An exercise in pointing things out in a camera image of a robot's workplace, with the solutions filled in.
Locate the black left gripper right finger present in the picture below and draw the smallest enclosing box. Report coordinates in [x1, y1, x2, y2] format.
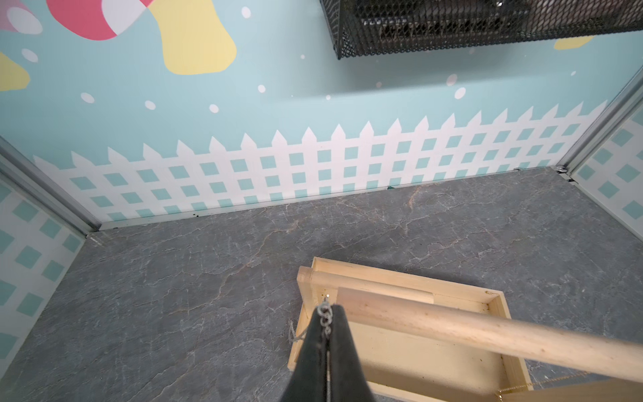
[329, 304, 375, 402]

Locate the wooden jewelry display stand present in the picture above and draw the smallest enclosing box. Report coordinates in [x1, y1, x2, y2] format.
[288, 258, 642, 401]

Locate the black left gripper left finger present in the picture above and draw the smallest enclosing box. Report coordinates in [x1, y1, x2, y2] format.
[281, 308, 329, 402]

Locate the black wire mesh basket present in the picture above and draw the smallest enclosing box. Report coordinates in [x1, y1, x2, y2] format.
[321, 0, 642, 59]

